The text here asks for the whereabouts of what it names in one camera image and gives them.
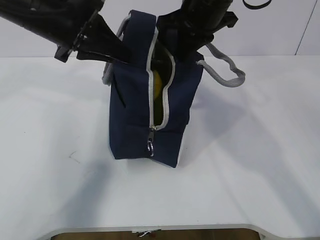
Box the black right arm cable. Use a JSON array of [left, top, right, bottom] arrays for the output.
[[241, 0, 272, 11]]

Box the navy blue lunch bag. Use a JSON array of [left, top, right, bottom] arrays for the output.
[[102, 10, 246, 168]]

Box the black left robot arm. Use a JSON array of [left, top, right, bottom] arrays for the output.
[[0, 0, 131, 64]]

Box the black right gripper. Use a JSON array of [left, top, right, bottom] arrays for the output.
[[157, 0, 238, 62]]

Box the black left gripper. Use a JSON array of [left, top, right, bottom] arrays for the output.
[[54, 4, 131, 64]]

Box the yellow pear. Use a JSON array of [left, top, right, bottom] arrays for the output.
[[153, 70, 163, 100]]

